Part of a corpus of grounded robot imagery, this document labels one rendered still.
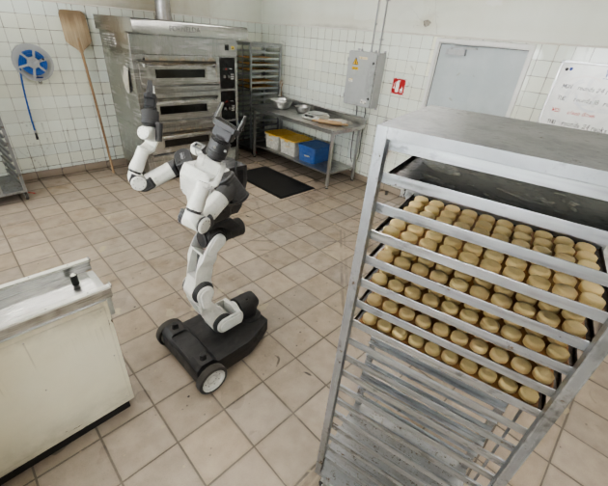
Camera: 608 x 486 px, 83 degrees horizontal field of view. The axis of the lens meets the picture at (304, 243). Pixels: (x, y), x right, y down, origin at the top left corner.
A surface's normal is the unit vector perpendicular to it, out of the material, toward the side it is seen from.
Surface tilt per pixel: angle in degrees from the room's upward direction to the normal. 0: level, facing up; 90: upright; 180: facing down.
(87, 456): 0
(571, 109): 90
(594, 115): 90
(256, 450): 0
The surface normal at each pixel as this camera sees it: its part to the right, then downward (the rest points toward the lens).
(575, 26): -0.71, 0.32
